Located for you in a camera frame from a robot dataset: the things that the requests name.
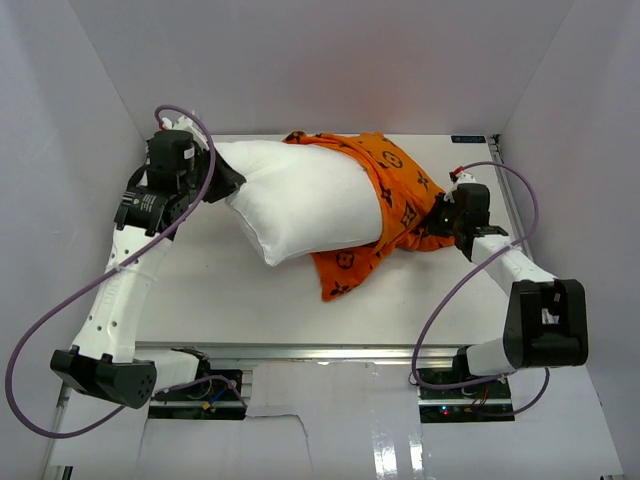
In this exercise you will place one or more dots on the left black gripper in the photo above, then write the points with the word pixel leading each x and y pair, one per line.
pixel 226 181

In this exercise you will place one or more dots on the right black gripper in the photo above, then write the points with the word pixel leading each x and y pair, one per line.
pixel 432 224

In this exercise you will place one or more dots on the orange patterned pillowcase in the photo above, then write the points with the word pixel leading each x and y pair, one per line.
pixel 405 194

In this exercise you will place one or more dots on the white pillow insert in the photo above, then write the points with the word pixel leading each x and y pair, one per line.
pixel 300 199

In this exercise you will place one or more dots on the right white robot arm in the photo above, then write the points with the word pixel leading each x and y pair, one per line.
pixel 546 320

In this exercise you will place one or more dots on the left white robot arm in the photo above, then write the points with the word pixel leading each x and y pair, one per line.
pixel 103 361

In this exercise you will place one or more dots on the right blue corner label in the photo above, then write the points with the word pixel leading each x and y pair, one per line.
pixel 468 139

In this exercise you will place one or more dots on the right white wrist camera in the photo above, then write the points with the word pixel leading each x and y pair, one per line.
pixel 458 177

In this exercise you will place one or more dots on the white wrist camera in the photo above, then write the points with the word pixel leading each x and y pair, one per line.
pixel 184 123
pixel 458 177

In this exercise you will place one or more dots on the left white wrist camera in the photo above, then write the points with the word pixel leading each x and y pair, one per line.
pixel 184 123

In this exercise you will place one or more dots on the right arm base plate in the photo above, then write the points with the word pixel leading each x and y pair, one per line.
pixel 490 402

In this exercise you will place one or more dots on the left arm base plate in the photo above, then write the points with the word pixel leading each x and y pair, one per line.
pixel 214 397

